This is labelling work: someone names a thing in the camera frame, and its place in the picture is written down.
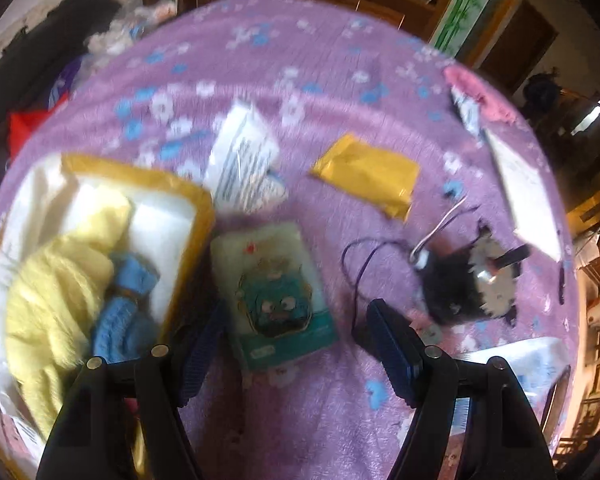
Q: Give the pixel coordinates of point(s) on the yellow packet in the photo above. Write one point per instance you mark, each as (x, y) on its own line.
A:
(365, 175)

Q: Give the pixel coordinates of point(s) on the small white packet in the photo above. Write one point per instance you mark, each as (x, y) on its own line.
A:
(467, 112)

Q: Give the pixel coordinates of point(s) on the purple floral blanket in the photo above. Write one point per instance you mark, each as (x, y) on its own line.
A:
(305, 85)

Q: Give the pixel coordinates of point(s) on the pink cloth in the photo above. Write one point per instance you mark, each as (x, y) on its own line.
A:
(475, 87)

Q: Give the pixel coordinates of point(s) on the white sachet with black print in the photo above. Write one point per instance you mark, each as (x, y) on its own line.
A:
(240, 160)

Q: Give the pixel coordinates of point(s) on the teal wet wipes pack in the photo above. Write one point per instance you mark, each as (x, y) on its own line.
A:
(275, 305)

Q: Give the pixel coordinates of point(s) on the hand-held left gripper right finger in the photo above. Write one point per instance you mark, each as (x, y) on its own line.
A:
(395, 350)

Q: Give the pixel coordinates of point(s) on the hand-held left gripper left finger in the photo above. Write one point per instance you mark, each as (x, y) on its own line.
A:
(200, 355)

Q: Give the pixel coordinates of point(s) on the grey plastic bag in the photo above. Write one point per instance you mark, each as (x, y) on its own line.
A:
(105, 40)

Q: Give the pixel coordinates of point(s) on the red bag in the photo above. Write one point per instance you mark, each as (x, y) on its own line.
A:
(27, 127)

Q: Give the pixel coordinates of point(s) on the black pen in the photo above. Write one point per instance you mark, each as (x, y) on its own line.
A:
(561, 285)

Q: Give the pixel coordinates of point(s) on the white printed plastic bag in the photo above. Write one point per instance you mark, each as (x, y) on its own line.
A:
(155, 12)

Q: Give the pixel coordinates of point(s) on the yellow foam-lined box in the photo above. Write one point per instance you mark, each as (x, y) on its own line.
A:
(155, 220)

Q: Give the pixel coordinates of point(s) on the yellow towel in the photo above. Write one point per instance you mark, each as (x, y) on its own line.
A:
(55, 285)

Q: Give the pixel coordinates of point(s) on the black device with metal disc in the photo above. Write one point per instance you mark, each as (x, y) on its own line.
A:
(450, 280)

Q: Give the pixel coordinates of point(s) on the white paper sheet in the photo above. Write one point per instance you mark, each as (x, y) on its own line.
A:
(525, 190)

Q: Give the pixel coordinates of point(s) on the blue knitted cloth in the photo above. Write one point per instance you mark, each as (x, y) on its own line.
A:
(125, 320)

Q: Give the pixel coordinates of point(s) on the brown wooden door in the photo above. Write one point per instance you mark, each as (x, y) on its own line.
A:
(522, 40)

